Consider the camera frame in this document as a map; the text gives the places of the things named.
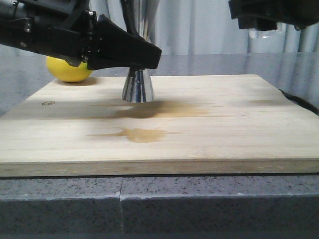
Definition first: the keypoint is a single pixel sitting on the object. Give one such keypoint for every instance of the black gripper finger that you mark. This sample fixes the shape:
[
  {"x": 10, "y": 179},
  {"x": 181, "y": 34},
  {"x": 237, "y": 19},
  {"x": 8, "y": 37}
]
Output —
[
  {"x": 128, "y": 15},
  {"x": 110, "y": 47}
]

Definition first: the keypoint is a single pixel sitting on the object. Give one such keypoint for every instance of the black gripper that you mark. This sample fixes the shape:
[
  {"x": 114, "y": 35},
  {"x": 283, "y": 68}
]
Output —
[
  {"x": 55, "y": 28},
  {"x": 252, "y": 14}
]

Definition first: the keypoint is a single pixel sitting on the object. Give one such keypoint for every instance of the clear glass beaker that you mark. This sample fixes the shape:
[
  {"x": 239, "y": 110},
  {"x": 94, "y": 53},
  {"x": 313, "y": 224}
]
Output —
[{"x": 286, "y": 39}]

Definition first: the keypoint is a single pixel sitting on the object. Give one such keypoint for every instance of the stainless steel double jigger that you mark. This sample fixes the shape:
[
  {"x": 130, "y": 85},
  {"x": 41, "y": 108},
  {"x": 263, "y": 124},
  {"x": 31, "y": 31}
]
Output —
[{"x": 138, "y": 85}]

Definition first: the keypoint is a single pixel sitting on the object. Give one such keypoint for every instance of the yellow lemon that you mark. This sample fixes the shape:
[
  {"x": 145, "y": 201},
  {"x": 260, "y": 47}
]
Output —
[{"x": 64, "y": 72}]

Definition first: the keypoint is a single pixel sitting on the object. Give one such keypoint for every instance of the grey curtain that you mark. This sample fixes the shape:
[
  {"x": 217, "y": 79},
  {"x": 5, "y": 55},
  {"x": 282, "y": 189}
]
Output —
[{"x": 195, "y": 27}]

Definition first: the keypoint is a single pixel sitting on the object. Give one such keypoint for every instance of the light wooden cutting board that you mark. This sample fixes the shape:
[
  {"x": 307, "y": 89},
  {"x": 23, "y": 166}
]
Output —
[{"x": 196, "y": 125}]

